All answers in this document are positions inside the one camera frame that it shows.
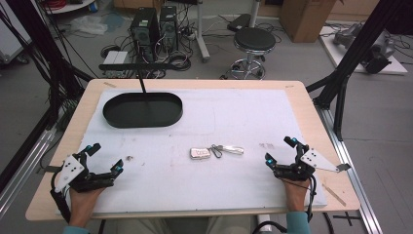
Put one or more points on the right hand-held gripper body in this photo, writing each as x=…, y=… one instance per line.
x=305, y=165

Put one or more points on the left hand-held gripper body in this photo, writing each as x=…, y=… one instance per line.
x=76, y=177

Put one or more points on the black oval tray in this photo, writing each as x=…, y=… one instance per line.
x=142, y=112

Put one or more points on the silver key fob with keyring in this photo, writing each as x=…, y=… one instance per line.
x=200, y=153

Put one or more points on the person's left hand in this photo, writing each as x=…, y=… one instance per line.
x=83, y=204

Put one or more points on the person's right hand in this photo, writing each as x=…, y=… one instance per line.
x=296, y=195

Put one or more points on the thin wooden stick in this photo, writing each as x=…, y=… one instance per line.
x=333, y=195

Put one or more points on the light wooden table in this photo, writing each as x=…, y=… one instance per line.
x=324, y=97

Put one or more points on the white table mat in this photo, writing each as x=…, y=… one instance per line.
x=207, y=123

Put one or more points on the person's light trousers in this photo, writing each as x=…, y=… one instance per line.
x=181, y=226

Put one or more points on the black bar stand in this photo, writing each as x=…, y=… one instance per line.
x=136, y=67

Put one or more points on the white flat box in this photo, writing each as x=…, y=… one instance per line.
x=116, y=58

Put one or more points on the black round stool chrome base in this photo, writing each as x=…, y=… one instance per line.
x=254, y=40

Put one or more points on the grey machine on white board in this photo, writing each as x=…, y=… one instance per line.
x=367, y=45

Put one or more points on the brown cardboard box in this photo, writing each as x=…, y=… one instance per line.
x=305, y=19

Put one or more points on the clear plastic bag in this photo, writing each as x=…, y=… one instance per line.
x=88, y=24

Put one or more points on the large black computer tower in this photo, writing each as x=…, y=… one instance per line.
x=144, y=31

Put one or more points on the white desk leg with caster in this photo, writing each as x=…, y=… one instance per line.
x=201, y=32

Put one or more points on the slim black computer tower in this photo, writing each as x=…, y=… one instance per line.
x=168, y=26

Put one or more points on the aluminium rail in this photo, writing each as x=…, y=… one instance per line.
x=22, y=169
x=354, y=175

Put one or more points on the black metal frame strut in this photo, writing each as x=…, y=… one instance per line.
x=42, y=48
x=354, y=52

